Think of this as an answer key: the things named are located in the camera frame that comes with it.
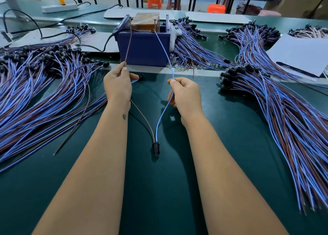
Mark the white flat mat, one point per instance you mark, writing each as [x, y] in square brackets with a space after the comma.
[122, 13]
[96, 42]
[219, 17]

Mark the person's right hand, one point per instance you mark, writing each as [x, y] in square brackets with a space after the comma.
[185, 100]

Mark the white power strip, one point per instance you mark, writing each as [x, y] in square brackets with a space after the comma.
[60, 8]

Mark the person's left hand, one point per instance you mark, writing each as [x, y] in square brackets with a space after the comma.
[118, 86]

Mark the pink plastic stool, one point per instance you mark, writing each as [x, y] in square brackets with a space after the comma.
[269, 13]

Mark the person's left forearm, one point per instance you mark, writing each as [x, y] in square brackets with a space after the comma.
[84, 178]

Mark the white paper sheet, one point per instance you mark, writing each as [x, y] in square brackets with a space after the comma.
[302, 55]

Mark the white plastic device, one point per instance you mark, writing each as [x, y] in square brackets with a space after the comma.
[4, 38]

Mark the blue plastic tester box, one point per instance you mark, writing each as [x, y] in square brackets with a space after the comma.
[146, 49]

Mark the brown cardboard block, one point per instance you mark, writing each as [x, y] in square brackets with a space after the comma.
[145, 22]

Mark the black pen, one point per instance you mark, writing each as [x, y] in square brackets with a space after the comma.
[297, 69]

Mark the person's right forearm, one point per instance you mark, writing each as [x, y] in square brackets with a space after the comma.
[235, 183]

